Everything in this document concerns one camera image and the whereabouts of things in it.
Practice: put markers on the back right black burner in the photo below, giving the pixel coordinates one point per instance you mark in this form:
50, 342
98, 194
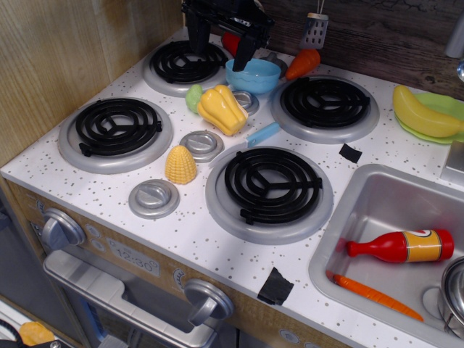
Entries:
324, 110

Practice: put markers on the short orange toy carrot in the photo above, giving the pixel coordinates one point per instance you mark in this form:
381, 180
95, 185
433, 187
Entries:
304, 62

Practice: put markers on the right silver oven knob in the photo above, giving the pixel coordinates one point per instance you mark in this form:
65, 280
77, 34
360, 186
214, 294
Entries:
207, 301

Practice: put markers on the silver top knob back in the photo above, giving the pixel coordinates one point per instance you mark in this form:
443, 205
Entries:
248, 101

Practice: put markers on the red toy ketchup bottle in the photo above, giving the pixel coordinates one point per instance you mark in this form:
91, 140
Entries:
407, 246

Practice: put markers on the yellow toy bell pepper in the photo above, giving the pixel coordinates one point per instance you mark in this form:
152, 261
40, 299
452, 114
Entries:
219, 107

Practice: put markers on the silver oven door handle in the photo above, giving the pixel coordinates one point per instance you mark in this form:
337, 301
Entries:
117, 308

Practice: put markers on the front left black burner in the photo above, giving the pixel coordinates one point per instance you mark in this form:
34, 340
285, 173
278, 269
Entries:
115, 135

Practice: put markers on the light blue plastic bowl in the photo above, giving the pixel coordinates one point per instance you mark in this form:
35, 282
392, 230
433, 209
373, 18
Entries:
258, 77

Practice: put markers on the red toy chili pepper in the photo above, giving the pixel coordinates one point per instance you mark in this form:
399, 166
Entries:
230, 42

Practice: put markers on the left silver oven knob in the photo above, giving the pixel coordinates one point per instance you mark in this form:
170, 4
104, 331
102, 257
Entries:
60, 230

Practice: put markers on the blue handled toy knife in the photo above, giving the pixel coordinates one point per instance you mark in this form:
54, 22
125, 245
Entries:
252, 140

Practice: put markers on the grey slotted toy spatula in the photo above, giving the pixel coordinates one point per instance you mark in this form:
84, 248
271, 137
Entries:
314, 32

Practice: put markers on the silver metal sink basin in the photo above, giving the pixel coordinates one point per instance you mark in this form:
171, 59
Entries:
379, 200

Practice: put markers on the black tape piece upper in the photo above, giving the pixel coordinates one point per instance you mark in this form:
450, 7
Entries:
349, 153

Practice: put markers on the silver top knob front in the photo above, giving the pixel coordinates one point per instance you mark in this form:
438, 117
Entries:
154, 199

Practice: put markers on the green toy vegetable piece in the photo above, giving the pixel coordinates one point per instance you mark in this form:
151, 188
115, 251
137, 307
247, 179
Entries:
193, 96

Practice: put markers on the silver oven knob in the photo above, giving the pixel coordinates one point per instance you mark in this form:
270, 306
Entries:
207, 301
60, 230

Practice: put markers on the front right black burner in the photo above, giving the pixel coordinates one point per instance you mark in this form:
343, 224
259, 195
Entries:
269, 195

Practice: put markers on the black burner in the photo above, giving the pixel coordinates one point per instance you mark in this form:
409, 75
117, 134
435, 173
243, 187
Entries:
324, 110
115, 135
174, 68
269, 195

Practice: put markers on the black tape piece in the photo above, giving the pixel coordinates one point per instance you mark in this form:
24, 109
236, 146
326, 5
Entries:
349, 153
275, 289

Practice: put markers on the silver faucet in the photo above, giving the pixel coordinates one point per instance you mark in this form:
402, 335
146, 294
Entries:
454, 49

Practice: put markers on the yellow toy corn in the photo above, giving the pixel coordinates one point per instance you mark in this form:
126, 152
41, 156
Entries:
180, 166

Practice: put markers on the silver top knob middle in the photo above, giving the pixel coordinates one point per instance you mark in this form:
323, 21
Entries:
203, 145

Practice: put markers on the yellow object lower left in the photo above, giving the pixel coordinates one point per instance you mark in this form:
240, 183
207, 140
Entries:
33, 333

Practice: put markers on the yellow toy banana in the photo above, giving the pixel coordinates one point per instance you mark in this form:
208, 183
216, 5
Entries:
421, 118

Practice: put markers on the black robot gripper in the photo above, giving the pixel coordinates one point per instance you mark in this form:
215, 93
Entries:
242, 18

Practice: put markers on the back left black burner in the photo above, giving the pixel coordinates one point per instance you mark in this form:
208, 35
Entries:
174, 68

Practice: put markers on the long orange toy carrot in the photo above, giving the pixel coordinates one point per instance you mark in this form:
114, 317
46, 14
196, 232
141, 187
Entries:
375, 296

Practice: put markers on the black tape piece lower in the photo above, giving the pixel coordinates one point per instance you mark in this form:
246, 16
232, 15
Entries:
275, 289

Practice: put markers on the green plastic plate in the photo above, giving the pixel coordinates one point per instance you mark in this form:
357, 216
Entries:
443, 104

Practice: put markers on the silver toy pot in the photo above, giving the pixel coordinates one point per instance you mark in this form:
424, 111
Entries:
451, 297

